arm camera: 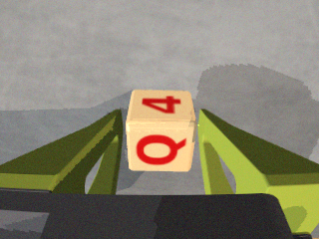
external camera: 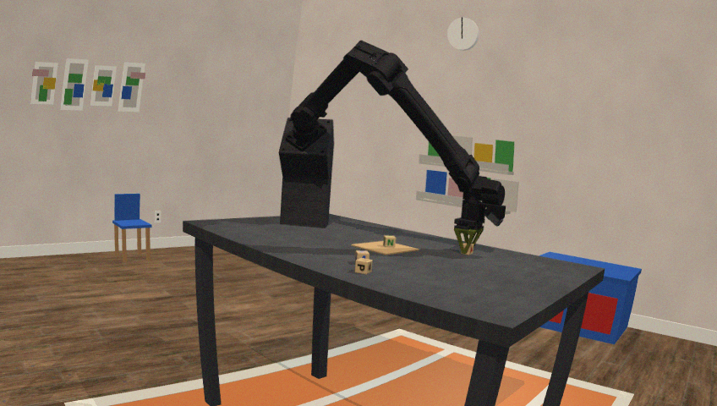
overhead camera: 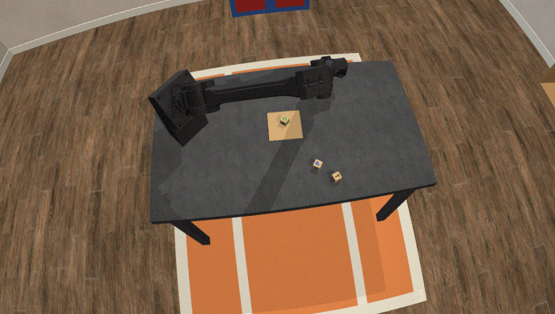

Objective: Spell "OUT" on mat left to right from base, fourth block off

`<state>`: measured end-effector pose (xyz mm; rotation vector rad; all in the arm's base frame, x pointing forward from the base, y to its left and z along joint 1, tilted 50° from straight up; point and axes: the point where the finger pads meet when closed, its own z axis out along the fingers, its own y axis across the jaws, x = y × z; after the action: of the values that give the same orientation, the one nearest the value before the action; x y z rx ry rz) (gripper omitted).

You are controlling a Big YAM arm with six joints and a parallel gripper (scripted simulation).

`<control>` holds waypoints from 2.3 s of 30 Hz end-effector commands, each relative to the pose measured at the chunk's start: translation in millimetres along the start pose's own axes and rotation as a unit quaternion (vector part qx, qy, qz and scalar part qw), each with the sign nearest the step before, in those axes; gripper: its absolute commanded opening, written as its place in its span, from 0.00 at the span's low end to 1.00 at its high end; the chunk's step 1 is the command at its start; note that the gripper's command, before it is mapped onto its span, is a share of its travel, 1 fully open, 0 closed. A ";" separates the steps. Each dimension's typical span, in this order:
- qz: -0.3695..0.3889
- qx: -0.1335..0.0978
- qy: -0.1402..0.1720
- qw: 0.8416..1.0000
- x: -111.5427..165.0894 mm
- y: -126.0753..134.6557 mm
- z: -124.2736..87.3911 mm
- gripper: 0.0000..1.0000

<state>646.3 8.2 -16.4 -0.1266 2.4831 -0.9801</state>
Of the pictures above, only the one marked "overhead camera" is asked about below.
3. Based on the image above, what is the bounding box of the tan flat mat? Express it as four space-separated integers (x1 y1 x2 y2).
267 111 303 141

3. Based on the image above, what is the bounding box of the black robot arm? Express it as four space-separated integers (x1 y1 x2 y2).
171 56 348 118

